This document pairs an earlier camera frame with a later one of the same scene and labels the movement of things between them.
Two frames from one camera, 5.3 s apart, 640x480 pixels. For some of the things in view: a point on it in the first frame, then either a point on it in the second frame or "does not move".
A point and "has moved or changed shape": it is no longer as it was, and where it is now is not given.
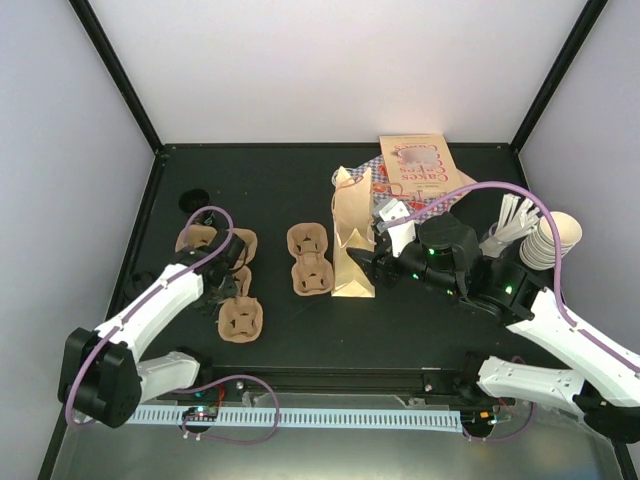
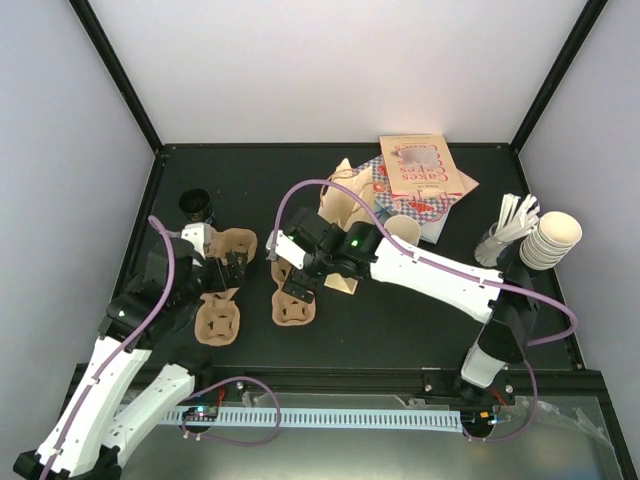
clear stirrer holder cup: x=493 y=246 does not move
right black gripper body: x=392 y=276 -> x=295 y=278
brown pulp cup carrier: x=311 y=273 has moved or changed shape
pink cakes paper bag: x=420 y=166 does not move
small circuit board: x=201 y=414 does not move
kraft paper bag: x=354 y=241 has moved or changed shape
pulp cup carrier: x=240 y=318 -> x=217 y=320
